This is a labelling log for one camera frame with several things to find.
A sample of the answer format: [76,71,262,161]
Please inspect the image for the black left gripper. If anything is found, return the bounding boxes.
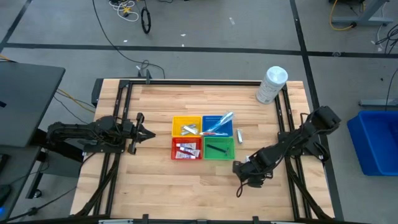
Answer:
[121,113,156,156]

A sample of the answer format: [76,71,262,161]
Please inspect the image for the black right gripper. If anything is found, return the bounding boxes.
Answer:
[232,160,275,189]

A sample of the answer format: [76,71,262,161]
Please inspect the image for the red white toothbrush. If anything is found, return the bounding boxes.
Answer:
[199,131,229,137]

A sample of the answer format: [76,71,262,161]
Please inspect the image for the teal handle toothbrush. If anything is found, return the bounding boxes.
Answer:
[210,114,233,131]

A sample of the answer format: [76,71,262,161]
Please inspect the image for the green toothbrush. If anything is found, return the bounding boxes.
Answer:
[205,118,229,134]

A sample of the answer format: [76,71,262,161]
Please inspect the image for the blue bristle toothbrush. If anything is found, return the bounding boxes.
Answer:
[214,111,235,127]

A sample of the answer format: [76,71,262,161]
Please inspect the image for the red plastic basket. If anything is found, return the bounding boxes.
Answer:
[170,136,203,161]

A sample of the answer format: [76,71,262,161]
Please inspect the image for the yellow plastic basket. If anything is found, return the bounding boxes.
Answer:
[171,115,203,138]

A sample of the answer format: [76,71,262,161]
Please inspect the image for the green plastic basket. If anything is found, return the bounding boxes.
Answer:
[202,136,236,161]

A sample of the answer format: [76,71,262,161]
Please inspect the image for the dark table clamp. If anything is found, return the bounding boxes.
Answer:
[137,68,153,85]

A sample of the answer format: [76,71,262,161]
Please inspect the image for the blue plastic basket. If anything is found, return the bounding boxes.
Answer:
[201,115,233,138]

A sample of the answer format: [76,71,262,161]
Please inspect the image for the white wipes canister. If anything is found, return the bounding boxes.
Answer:
[256,65,289,105]

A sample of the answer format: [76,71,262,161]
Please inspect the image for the black desk leg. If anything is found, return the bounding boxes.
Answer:
[25,146,47,200]

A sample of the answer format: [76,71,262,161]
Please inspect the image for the dark grey desk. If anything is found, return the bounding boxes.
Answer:
[0,62,66,147]

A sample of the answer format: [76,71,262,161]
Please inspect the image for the blue storage bin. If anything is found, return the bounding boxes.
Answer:
[347,110,398,177]

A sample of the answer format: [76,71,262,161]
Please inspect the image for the grey floor foot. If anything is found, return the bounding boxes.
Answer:
[358,98,398,107]

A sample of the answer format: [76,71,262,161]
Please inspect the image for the grey desk leg base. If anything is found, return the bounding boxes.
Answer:
[329,0,394,27]

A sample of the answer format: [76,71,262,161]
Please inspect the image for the black aluminium table frame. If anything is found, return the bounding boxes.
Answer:
[70,77,335,224]

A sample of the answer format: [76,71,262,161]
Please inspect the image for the long black floor cable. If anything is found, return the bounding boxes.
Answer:
[92,0,166,79]

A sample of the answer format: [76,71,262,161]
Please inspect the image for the coiled black cable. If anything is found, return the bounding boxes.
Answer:
[141,7,152,34]

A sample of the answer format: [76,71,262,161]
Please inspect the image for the white cable bundle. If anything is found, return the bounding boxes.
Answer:
[108,0,140,22]

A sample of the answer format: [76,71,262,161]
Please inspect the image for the yellow floor cable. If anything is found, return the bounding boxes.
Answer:
[329,0,354,31]

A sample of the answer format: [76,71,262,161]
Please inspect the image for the black cable bunch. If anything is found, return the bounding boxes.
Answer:
[374,24,398,54]

